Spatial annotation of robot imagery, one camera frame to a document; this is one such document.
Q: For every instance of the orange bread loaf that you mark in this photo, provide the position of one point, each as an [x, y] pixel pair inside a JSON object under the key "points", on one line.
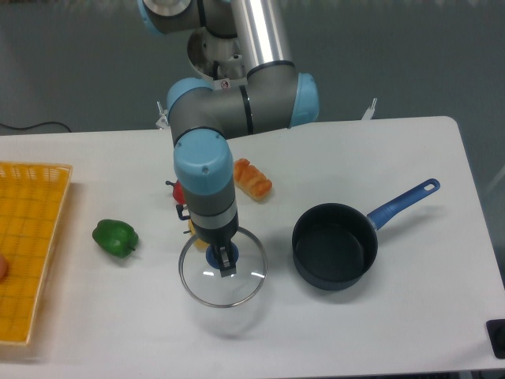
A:
{"points": [[251, 180]]}

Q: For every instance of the glass lid blue knob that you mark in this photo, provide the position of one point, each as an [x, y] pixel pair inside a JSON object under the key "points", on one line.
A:
{"points": [[206, 283]]}

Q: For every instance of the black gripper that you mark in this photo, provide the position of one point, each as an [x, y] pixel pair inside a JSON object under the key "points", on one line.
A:
{"points": [[224, 258]]}

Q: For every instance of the dark saucepan blue handle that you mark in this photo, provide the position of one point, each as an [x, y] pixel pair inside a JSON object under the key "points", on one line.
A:
{"points": [[334, 245]]}

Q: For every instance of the yellow bell pepper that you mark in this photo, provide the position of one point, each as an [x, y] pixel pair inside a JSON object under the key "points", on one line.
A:
{"points": [[198, 243]]}

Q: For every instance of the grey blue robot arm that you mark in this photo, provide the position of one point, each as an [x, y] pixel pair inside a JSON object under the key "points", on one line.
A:
{"points": [[272, 95]]}

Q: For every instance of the pink object in basket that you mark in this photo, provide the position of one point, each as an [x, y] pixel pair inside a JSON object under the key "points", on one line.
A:
{"points": [[4, 267]]}

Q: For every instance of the red bell pepper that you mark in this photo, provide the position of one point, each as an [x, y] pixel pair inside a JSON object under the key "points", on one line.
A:
{"points": [[177, 192]]}

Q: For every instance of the white bracket right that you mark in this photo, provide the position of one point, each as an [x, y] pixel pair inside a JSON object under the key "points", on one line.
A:
{"points": [[370, 111]]}

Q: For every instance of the black device table corner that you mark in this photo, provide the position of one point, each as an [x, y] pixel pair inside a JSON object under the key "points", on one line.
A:
{"points": [[496, 334]]}

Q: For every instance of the green bell pepper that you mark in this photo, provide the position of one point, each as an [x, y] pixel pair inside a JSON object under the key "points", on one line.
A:
{"points": [[115, 237]]}

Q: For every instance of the yellow wicker basket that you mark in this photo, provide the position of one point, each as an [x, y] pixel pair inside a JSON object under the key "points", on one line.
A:
{"points": [[32, 198]]}

